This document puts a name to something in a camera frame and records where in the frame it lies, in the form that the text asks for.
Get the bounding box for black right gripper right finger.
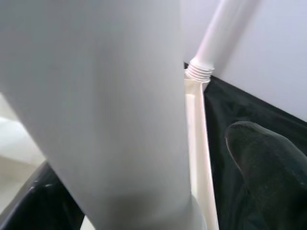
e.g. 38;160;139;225
225;122;307;230

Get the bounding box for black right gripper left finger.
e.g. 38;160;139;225
0;161;85;230

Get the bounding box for white plastic table leg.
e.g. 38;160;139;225
0;0;207;230
187;0;262;84

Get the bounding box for cream plastic children's tabletop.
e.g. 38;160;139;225
0;68;220;230

